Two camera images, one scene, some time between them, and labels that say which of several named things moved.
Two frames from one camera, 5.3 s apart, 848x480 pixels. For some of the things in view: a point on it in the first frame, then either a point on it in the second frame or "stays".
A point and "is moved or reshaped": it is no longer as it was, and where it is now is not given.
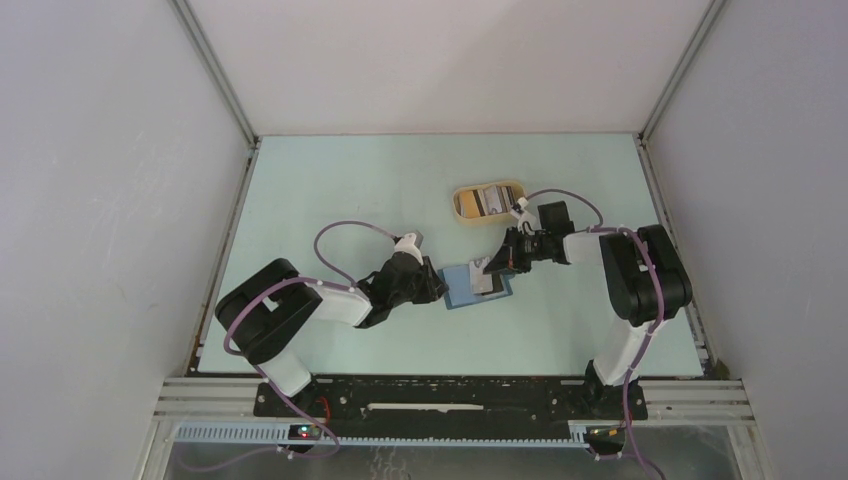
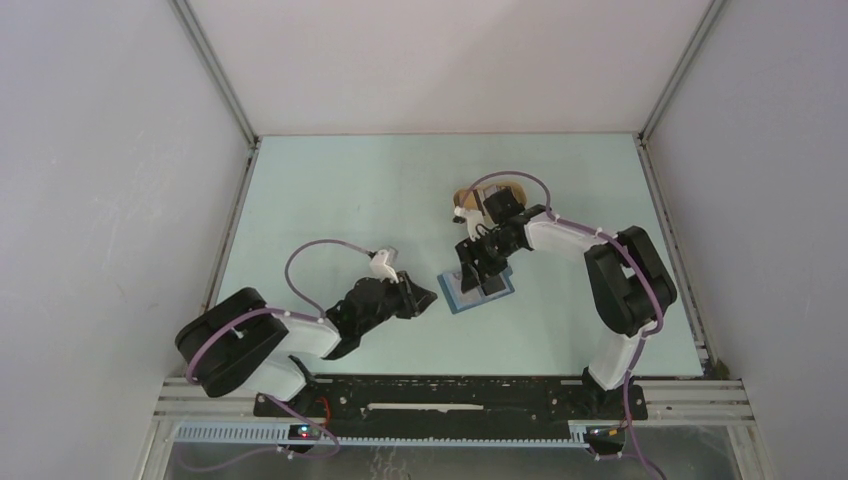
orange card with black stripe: [472, 204] stays
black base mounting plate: [457, 399] stays
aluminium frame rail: [672, 400] stays
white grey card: [480, 282] is moved or reshaped
